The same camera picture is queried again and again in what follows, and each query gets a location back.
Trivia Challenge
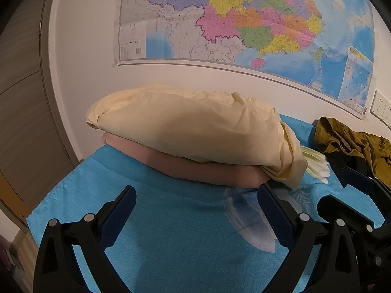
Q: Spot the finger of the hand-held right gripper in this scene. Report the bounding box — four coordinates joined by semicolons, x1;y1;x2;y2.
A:
340;166;391;203
316;195;391;245

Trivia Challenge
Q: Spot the blue printed blanket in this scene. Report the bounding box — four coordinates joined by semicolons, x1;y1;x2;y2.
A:
27;114;385;293

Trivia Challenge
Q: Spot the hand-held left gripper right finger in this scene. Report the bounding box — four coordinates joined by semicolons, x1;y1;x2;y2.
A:
257;183;358;293

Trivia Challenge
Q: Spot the wooden door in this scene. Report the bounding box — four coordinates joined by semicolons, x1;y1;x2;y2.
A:
0;0;81;229

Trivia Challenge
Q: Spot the black garment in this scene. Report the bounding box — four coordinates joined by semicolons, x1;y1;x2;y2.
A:
328;151;375;179

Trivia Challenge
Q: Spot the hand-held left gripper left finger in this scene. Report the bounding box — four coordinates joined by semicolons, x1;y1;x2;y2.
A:
33;185;137;293

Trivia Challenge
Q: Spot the olive green garment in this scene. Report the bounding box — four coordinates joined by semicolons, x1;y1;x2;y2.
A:
315;116;391;187

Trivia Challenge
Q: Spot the colourful wall map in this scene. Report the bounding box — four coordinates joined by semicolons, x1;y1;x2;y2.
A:
118;0;376;119

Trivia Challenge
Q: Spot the cream garment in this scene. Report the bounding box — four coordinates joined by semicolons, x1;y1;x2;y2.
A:
85;84;308;190

